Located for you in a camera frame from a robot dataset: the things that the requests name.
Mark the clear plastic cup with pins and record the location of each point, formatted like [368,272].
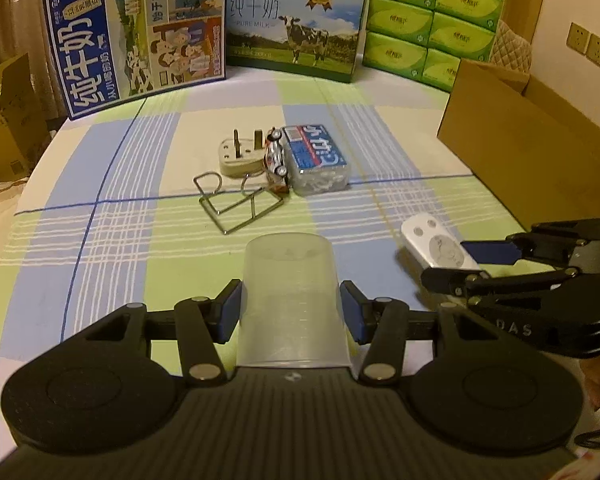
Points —
[290,300]

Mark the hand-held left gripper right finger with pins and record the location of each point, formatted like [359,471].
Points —
[352,310]

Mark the cow print milk carton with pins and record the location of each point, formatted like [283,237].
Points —
[295,20]

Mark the quilted beige chair cushion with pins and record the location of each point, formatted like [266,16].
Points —
[512,45]

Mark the beige wall socket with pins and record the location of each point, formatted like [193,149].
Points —
[598,51]
[577,39]

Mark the clear box with blue label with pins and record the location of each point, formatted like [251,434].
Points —
[312,155]

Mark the black white toy car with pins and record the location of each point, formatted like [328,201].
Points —
[275,157]

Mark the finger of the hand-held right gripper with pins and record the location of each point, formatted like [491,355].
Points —
[450,280]
[485,251]

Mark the cream plug adapter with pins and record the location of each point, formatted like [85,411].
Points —
[240,160]

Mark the small brown cardboard box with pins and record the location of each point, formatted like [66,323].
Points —
[5,125]

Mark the large cardboard box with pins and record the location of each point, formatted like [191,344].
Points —
[505,150]

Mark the white remote control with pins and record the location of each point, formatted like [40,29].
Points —
[430,240]

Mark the stack of green tissue packs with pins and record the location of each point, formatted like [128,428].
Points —
[430,10]

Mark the blue illustrated milk carton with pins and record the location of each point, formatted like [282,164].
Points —
[130,35]

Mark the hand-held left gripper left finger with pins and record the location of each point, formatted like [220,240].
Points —
[230,310]

